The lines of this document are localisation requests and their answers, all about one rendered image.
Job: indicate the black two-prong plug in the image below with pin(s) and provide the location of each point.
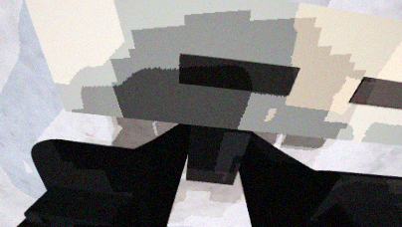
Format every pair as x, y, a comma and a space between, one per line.
215, 154

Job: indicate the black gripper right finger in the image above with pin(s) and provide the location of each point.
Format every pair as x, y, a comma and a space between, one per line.
280, 191

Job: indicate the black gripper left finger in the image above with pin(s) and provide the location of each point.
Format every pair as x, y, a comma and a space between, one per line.
150, 173

